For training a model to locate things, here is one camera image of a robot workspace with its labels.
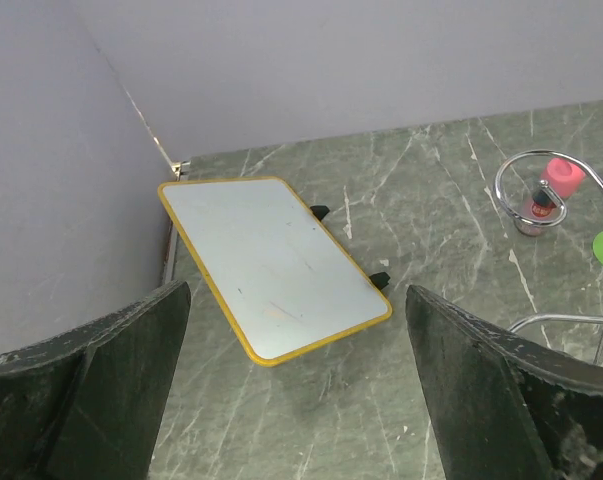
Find chrome wine glass rack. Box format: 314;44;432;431
492;149;603;365

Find yellow-framed whiteboard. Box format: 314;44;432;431
158;177;392;367

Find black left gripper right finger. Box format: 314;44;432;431
405;285;603;479

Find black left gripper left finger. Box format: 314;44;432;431
0;281;191;479

